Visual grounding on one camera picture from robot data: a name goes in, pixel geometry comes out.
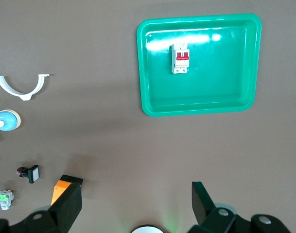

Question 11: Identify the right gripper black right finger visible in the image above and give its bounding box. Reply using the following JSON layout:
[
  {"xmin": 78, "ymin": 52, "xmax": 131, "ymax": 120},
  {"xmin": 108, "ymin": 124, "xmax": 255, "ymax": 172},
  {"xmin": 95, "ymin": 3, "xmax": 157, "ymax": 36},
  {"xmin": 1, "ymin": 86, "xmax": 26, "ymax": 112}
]
[{"xmin": 186, "ymin": 181, "xmax": 293, "ymax": 233}]

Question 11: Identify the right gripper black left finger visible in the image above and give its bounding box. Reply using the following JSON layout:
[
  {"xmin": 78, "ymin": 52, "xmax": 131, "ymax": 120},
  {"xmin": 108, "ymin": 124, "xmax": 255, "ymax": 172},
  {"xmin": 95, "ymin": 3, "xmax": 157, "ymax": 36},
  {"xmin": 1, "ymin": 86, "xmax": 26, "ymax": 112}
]
[{"xmin": 0, "ymin": 182, "xmax": 83, "ymax": 233}]

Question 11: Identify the white circuit breaker red switch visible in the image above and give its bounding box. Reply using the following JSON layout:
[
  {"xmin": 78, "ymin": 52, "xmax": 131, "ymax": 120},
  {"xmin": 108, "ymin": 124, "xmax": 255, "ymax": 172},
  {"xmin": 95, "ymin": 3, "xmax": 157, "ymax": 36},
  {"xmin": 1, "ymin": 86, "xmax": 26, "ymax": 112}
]
[{"xmin": 171, "ymin": 43, "xmax": 190, "ymax": 75}]

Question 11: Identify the orange button box black base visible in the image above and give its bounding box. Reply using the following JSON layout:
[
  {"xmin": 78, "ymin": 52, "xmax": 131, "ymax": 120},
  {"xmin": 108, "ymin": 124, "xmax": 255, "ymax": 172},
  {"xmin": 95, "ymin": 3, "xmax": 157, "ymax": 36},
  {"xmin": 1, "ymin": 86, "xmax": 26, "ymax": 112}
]
[{"xmin": 50, "ymin": 174, "xmax": 84, "ymax": 206}]

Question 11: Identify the black red-tipped knob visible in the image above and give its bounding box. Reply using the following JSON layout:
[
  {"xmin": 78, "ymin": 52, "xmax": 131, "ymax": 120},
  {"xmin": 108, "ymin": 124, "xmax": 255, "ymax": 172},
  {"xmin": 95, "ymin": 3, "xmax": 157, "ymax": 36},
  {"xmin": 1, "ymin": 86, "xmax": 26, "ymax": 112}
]
[{"xmin": 16, "ymin": 165, "xmax": 40, "ymax": 184}]

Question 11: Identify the small green white connector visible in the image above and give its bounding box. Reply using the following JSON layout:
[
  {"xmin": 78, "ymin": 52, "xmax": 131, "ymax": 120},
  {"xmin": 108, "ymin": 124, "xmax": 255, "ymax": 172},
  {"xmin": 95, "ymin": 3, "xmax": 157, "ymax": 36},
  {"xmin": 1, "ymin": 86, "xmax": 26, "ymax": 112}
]
[{"xmin": 0, "ymin": 189, "xmax": 15, "ymax": 211}]

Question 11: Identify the brown table cover mat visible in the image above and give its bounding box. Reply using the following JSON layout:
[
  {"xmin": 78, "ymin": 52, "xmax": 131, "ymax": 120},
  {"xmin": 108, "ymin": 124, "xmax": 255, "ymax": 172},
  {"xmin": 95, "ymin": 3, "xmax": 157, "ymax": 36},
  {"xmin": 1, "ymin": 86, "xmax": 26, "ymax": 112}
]
[{"xmin": 0, "ymin": 0, "xmax": 296, "ymax": 233}]

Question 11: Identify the blue round bell button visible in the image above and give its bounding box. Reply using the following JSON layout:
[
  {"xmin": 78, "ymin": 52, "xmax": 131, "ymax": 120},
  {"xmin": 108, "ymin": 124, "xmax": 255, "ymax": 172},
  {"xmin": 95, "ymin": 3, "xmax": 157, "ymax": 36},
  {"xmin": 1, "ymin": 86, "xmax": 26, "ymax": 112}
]
[{"xmin": 0, "ymin": 109, "xmax": 22, "ymax": 132}]

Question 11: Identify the green plastic tray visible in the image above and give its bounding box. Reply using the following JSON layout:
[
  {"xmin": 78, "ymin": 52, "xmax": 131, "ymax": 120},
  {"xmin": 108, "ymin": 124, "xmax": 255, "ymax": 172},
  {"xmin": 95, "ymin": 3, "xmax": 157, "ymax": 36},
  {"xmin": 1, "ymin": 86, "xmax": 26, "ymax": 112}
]
[{"xmin": 136, "ymin": 13, "xmax": 262, "ymax": 118}]

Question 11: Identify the white plastic pipe clamp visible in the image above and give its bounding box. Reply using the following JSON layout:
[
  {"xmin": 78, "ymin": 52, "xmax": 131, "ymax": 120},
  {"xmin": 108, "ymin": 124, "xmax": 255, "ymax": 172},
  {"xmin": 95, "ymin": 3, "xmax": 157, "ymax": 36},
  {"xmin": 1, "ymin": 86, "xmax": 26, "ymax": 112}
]
[{"xmin": 0, "ymin": 73, "xmax": 51, "ymax": 101}]

